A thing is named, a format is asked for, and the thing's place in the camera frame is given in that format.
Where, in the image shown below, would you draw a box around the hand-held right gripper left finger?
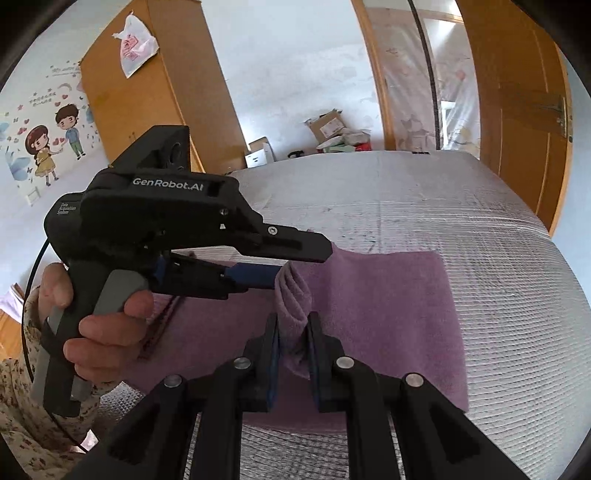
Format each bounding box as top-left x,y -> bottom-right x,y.
85,313 -> 281,480

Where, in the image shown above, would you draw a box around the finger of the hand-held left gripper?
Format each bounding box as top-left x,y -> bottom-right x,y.
157,255 -> 289,302
261,220 -> 334,265

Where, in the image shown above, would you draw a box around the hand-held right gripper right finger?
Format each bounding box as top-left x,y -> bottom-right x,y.
307,313 -> 532,480

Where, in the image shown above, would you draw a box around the purple fleece garment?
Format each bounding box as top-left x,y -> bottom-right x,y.
117,244 -> 469,437

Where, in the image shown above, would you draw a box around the person's left hand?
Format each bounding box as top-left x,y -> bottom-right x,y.
38,261 -> 156,384

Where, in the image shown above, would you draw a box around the white box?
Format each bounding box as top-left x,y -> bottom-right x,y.
245,137 -> 276,168

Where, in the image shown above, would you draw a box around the pale green packets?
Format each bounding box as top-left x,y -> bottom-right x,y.
316,130 -> 372,153

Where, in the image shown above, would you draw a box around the open cardboard box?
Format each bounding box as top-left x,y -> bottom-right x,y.
304,109 -> 347,145

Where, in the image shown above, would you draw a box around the wooden wardrobe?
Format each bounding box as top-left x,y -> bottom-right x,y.
78,0 -> 247,175

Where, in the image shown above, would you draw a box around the white plastic bag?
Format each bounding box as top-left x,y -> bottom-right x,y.
110,10 -> 160,79

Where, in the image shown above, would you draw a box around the black pole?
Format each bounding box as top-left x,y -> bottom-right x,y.
406,0 -> 446,151

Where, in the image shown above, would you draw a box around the wooden door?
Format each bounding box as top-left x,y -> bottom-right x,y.
455,0 -> 573,238

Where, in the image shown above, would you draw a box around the cartoon wall sticker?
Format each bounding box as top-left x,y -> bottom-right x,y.
0,65 -> 103,204

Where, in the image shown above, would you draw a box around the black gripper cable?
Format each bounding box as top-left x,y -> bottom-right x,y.
21,235 -> 93,455

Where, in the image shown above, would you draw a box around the plastic-covered doorway frame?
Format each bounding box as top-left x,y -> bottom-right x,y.
351,0 -> 483,154

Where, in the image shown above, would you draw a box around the metal door handle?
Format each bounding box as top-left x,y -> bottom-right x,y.
538,95 -> 570,139

